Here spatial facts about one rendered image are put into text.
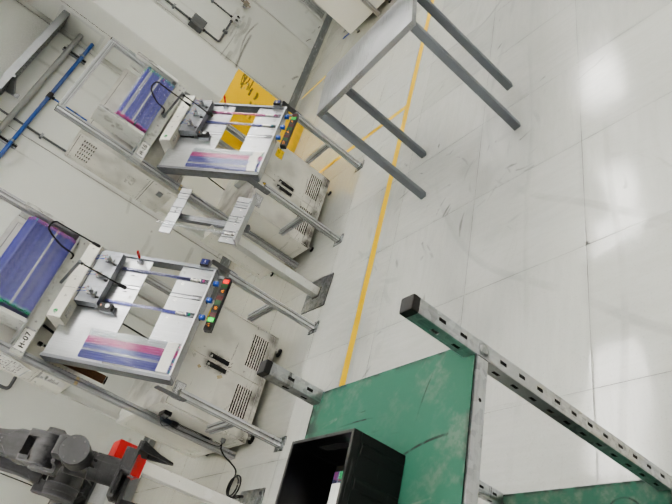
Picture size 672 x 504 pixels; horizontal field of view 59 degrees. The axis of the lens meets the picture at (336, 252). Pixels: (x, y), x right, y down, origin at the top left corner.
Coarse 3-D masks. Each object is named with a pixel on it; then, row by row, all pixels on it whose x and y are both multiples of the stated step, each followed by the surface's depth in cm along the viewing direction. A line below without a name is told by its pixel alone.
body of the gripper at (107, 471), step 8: (128, 448) 124; (96, 456) 123; (104, 456) 124; (112, 456) 125; (96, 464) 122; (104, 464) 122; (112, 464) 122; (120, 464) 122; (88, 472) 121; (96, 472) 121; (104, 472) 121; (112, 472) 122; (120, 472) 122; (88, 480) 123; (96, 480) 122; (104, 480) 121; (112, 480) 120; (112, 488) 120; (112, 496) 119
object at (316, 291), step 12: (216, 228) 353; (240, 240) 360; (252, 252) 363; (264, 252) 369; (264, 264) 370; (276, 264) 371; (288, 276) 374; (300, 276) 380; (324, 276) 392; (300, 288) 382; (312, 288) 383; (324, 288) 382; (312, 300) 386; (324, 300) 373
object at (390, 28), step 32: (416, 0) 296; (384, 32) 300; (416, 32) 279; (448, 32) 319; (352, 64) 314; (448, 64) 288; (480, 64) 329; (352, 96) 352; (480, 96) 298; (512, 128) 309; (384, 160) 333; (416, 192) 344
